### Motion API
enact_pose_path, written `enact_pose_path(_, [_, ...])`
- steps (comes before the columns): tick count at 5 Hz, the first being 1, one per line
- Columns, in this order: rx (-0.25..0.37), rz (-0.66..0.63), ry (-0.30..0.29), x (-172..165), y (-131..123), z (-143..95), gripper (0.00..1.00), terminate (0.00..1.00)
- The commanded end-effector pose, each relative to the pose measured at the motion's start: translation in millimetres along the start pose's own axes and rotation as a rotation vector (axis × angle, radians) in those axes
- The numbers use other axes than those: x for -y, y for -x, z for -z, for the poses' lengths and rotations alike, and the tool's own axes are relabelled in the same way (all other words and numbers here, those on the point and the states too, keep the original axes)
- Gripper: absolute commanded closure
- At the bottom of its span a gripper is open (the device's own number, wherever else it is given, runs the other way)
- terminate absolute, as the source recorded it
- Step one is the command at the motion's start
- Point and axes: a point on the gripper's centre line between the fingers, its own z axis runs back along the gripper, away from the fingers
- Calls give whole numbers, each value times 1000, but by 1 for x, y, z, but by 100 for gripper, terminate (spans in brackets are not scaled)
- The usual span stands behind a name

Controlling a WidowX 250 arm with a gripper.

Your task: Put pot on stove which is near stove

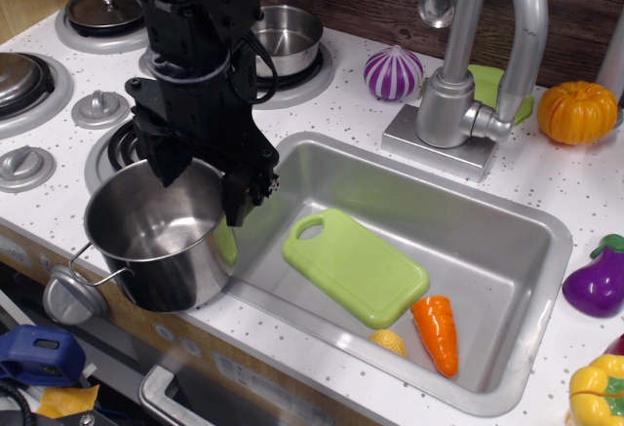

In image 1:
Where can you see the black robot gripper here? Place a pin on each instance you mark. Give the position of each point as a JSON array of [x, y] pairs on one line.
[[232, 143]]

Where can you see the large steel pot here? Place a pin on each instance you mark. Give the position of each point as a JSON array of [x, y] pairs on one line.
[[168, 248]]

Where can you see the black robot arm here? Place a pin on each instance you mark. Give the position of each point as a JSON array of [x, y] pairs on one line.
[[224, 21]]

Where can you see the upper silver stove knob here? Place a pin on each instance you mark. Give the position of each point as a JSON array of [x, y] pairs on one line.
[[100, 110]]

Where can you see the silver stove knob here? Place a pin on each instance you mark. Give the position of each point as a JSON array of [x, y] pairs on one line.
[[100, 110], [26, 168]]

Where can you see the back left stove burner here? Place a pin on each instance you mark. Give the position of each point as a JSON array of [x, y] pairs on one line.
[[104, 42]]

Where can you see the small steel pot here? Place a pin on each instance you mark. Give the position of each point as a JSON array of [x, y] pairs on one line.
[[291, 36]]

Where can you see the lower silver stove knob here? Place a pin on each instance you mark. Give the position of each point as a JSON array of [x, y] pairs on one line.
[[26, 168]]

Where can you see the front left stove burner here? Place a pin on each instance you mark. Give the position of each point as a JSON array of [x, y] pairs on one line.
[[34, 89]]

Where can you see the steel pot lid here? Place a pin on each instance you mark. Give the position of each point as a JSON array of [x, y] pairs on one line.
[[103, 14]]

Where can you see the green plastic cutting board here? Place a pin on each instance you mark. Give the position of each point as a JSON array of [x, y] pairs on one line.
[[365, 275]]

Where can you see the silver oven dial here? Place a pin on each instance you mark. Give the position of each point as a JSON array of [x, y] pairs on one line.
[[69, 302]]

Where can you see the purple striped toy onion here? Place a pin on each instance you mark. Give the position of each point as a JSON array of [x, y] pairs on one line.
[[393, 73]]

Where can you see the yellow toy corn piece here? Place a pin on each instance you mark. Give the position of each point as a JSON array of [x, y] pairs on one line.
[[389, 340]]

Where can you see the blue clamp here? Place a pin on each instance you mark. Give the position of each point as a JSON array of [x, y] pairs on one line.
[[38, 356]]

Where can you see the silver toy faucet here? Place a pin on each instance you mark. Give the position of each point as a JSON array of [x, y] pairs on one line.
[[466, 110]]

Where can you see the orange toy carrot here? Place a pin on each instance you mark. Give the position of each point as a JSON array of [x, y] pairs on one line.
[[434, 321]]

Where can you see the hanging silver ladle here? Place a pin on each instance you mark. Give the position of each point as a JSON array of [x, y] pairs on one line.
[[437, 14]]

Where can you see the green plastic plate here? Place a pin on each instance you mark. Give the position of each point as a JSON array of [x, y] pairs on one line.
[[487, 79]]

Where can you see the silver toy sink basin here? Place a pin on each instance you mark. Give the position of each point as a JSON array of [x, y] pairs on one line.
[[440, 285]]

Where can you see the orange toy pumpkin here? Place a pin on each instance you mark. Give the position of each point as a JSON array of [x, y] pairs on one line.
[[574, 113]]

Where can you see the purple toy eggplant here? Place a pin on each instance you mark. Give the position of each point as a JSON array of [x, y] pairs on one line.
[[597, 288]]

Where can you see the yellow toy bell pepper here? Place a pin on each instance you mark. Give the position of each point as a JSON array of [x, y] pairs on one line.
[[596, 393]]

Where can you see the silver oven door handle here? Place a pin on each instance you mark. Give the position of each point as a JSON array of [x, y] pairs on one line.
[[180, 397]]

